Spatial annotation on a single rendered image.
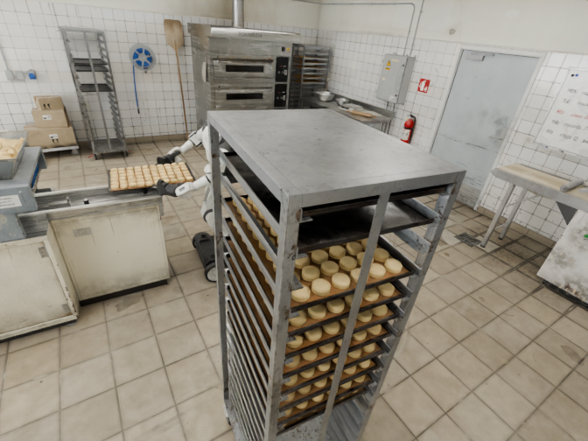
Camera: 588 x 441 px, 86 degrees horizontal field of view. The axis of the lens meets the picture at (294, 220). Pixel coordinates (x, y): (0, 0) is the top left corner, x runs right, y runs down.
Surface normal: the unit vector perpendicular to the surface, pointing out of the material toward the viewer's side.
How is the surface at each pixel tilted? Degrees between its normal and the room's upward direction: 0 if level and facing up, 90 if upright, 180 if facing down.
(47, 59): 90
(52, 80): 90
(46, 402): 0
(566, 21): 90
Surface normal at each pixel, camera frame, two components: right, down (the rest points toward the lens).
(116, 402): 0.08, -0.85
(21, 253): 0.48, 0.49
